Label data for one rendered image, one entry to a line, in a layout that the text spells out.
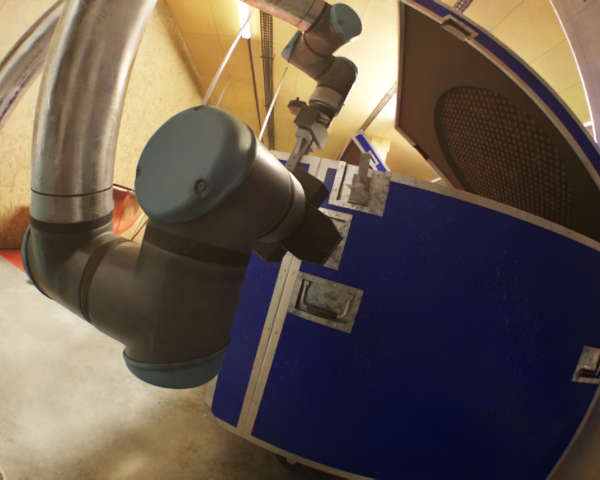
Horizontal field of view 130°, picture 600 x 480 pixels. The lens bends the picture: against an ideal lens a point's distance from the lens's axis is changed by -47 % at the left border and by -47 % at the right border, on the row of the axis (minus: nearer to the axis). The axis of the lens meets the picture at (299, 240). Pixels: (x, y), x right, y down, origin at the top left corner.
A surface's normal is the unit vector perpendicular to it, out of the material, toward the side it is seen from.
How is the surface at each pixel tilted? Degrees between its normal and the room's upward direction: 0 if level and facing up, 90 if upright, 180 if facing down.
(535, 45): 180
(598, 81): 90
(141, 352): 91
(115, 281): 61
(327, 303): 90
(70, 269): 78
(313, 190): 90
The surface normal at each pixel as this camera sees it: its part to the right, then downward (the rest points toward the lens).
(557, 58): -0.27, 0.96
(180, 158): -0.26, -0.19
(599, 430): -0.96, -0.28
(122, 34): 0.92, 0.33
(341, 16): 0.56, 0.13
